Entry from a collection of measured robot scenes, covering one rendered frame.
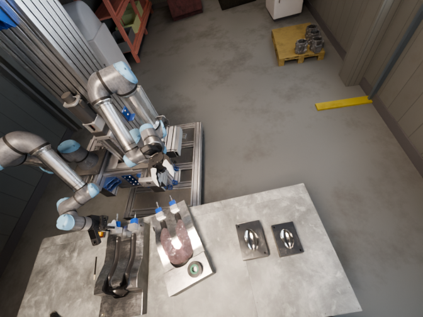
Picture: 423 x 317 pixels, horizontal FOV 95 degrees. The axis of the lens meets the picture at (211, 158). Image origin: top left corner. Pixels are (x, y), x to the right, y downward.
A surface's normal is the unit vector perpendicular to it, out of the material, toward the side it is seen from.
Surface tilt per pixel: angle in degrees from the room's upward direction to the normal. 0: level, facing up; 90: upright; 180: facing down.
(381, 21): 90
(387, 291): 0
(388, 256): 0
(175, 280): 0
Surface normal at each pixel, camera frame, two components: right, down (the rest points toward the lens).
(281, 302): -0.20, -0.54
